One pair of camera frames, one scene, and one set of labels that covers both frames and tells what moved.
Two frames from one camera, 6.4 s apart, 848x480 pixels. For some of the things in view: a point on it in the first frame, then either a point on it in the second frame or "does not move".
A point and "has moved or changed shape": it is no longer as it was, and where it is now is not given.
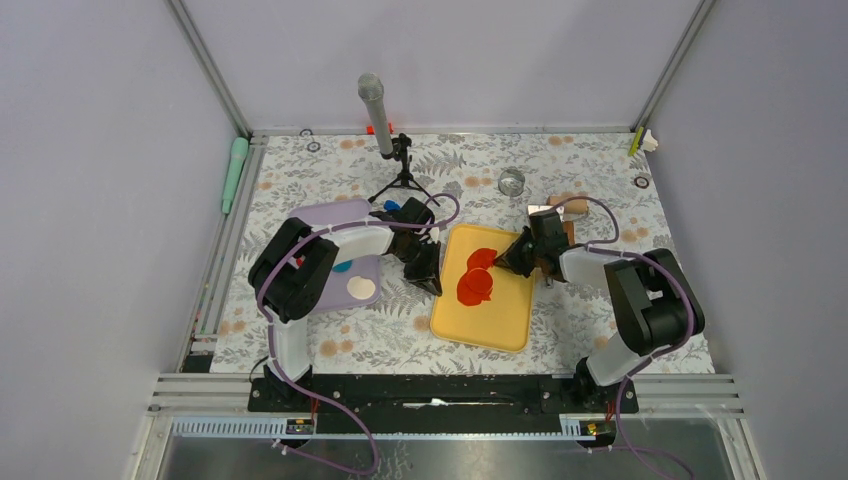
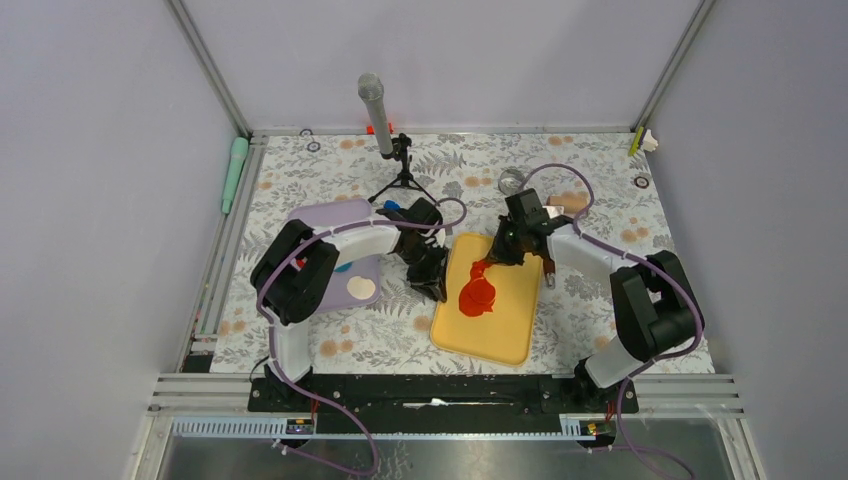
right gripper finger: (523, 267) to (517, 252)
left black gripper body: (399, 256) does not move
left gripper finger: (422, 262) does not move
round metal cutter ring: (511, 182) does not move
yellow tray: (506, 321) has moved or changed shape
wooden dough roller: (575, 206) does not move
